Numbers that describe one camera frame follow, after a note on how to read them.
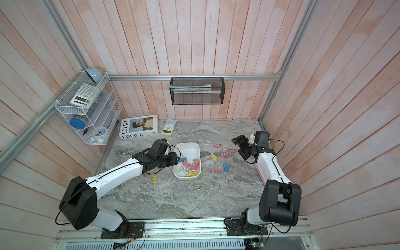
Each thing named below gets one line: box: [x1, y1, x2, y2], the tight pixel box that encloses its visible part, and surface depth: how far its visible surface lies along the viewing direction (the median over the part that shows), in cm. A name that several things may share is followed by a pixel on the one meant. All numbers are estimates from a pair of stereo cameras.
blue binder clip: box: [222, 161, 229, 172], surface depth 96 cm
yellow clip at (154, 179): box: [152, 175, 158, 185], surface depth 91 cm
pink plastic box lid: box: [254, 162, 268, 186], surface depth 92 cm
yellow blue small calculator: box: [160, 118, 178, 136], surface depth 117 cm
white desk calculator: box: [69, 83, 100, 110], surface depth 77 cm
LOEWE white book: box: [119, 114, 159, 140], surface depth 113 cm
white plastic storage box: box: [173, 142, 202, 181], surface depth 96 cm
